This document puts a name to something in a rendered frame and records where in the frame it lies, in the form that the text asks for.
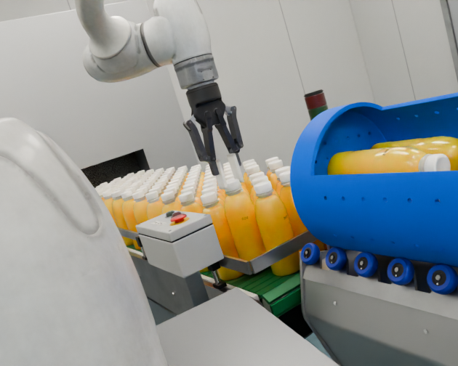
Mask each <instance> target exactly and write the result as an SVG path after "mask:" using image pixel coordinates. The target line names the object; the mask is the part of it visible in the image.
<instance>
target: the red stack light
mask: <svg viewBox="0 0 458 366"><path fill-rule="evenodd" d="M305 104H306V107H307V109H308V110H312V109H314V108H317V107H321V106H324V105H327V102H326V98H325V94H324V92H322V93H320V94H316V95H313V96H310V97H306V98H305Z"/></svg>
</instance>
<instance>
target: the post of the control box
mask: <svg viewBox="0 0 458 366"><path fill-rule="evenodd" d="M178 278H179V281H180V284H181V286H182V290H183V293H184V295H185V299H186V301H187V304H188V307H189V309H192V308H194V307H196V306H198V305H200V304H202V303H204V302H206V301H209V297H208V295H207V292H206V288H205V286H204V282H203V280H202V277H201V273H200V271H198V272H196V273H194V274H192V275H190V276H188V277H186V278H182V277H179V276H178Z"/></svg>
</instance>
